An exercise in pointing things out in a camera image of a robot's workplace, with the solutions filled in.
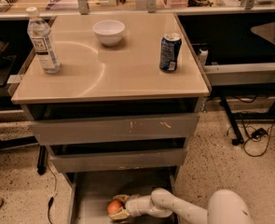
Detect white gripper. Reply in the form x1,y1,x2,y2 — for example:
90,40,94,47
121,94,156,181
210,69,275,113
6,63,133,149
108,194,153,220

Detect orange fruit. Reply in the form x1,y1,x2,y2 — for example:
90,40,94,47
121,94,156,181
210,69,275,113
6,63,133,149
107,200,123,215

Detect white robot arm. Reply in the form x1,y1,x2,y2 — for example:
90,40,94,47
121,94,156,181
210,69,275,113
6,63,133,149
107,188,254,224

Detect grey bottom drawer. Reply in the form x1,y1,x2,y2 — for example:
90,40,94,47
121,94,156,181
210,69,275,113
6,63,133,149
68,169,179,224

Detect grey drawer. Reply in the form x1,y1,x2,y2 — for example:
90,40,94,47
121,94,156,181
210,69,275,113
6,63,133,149
29,113,199,146
68,169,179,224
50,148,186,173

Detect grey middle drawer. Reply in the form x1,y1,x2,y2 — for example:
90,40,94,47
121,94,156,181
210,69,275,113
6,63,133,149
50,148,186,173

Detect grey drawer cabinet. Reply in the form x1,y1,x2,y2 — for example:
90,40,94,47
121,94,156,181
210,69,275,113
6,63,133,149
10,12,213,224

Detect grey top drawer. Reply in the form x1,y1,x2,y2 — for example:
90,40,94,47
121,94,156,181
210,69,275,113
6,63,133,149
29,113,199,146

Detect blue soda can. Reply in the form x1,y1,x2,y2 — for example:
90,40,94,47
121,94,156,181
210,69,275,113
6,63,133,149
159,33,182,72

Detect small white bottle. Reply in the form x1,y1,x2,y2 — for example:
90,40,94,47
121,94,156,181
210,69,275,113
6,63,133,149
199,49,209,65

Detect white ceramic bowl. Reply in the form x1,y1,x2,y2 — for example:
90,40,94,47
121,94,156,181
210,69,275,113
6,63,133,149
92,20,125,47

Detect clear plastic water bottle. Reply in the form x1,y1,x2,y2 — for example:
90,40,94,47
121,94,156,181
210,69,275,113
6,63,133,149
26,7,62,74

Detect black floor cable left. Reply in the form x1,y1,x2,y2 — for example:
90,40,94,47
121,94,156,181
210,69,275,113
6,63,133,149
46,163,59,224

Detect black cables with adapter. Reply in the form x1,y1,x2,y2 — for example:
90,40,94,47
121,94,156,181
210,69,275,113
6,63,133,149
226,109,275,158

